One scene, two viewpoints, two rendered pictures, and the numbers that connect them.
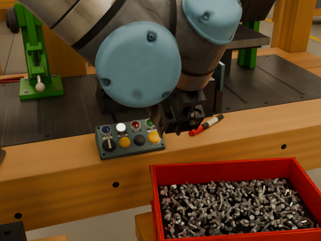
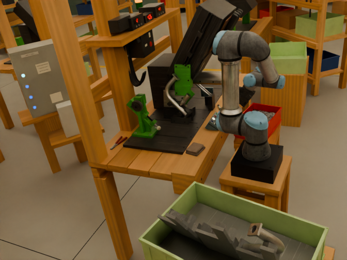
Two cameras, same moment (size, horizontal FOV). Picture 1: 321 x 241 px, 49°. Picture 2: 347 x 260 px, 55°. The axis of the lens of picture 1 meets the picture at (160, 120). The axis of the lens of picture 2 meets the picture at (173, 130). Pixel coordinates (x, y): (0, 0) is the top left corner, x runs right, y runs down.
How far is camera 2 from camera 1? 1.82 m
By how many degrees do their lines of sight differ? 40
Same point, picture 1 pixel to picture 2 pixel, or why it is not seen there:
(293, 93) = (218, 90)
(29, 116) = (170, 138)
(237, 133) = not seen: hidden behind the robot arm
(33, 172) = (211, 142)
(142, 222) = (237, 140)
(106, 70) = (282, 83)
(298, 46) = not seen: hidden behind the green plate
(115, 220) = (146, 202)
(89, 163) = (217, 132)
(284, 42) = not seen: hidden behind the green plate
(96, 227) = (143, 211)
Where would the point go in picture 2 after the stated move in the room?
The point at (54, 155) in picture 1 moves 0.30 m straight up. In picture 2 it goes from (205, 137) to (202, 93)
